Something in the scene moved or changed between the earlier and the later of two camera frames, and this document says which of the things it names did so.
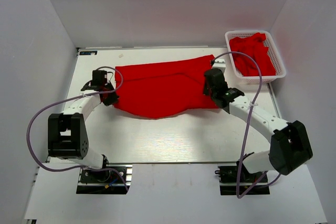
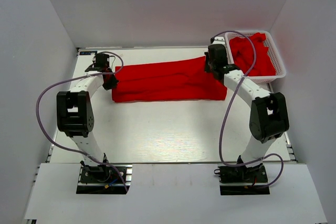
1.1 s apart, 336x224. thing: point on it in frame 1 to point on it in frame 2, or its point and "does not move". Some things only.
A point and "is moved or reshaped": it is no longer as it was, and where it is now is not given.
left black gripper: [111, 101] to [109, 86]
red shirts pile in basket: [253, 46] does not move
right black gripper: [206, 91] to [207, 68]
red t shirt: [154, 91] is moved or reshaped
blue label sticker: [88, 52] does not move
